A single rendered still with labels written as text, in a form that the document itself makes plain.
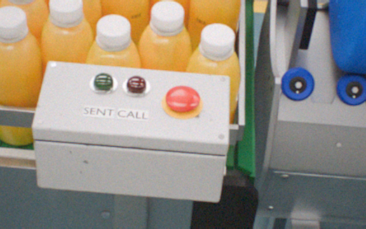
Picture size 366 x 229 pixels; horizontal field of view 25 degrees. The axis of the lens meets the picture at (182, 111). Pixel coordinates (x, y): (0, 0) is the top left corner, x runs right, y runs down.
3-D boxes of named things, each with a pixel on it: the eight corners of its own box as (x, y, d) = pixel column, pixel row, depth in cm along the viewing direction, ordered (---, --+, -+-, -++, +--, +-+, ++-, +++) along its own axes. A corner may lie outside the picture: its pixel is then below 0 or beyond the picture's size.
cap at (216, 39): (196, 37, 99) (197, 25, 97) (227, 32, 100) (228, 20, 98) (206, 58, 96) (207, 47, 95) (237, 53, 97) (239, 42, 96)
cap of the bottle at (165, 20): (182, 11, 102) (183, 0, 101) (183, 32, 99) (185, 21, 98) (150, 11, 102) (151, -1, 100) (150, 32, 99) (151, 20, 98)
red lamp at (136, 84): (145, 96, 88) (146, 88, 87) (124, 94, 88) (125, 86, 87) (147, 81, 89) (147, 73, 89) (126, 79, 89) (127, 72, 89)
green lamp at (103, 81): (112, 93, 88) (112, 85, 87) (91, 91, 88) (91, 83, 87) (114, 79, 89) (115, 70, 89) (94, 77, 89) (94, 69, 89)
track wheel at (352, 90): (373, 74, 109) (370, 72, 111) (340, 71, 109) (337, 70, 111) (370, 108, 110) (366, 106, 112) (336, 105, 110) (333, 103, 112)
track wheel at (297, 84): (317, 69, 109) (314, 68, 111) (283, 66, 109) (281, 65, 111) (313, 103, 110) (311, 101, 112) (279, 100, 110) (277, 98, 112)
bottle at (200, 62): (171, 129, 112) (180, 29, 99) (220, 120, 114) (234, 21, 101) (187, 168, 108) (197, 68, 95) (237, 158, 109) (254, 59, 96)
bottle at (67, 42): (60, 88, 116) (54, -13, 103) (104, 104, 114) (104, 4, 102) (35, 121, 111) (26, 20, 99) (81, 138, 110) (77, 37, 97)
